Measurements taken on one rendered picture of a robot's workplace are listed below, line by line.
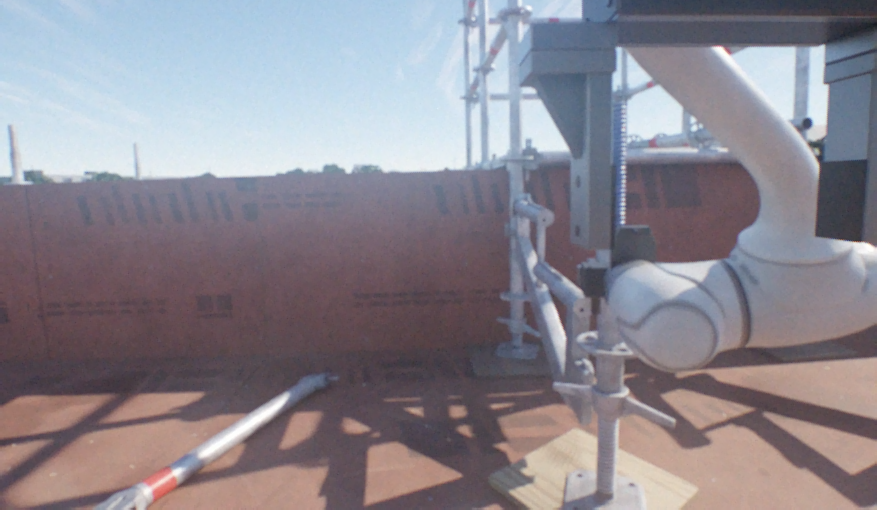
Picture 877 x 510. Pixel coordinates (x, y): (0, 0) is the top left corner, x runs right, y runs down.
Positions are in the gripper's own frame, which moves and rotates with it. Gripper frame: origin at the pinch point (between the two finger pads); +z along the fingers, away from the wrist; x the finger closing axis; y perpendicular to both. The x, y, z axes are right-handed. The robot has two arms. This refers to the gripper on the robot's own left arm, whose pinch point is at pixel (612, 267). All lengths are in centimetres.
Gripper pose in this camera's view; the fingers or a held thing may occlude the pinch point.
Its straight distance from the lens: 85.9
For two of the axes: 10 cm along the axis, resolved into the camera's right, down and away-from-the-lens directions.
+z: 2.0, -1.2, 9.7
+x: 9.8, 0.0, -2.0
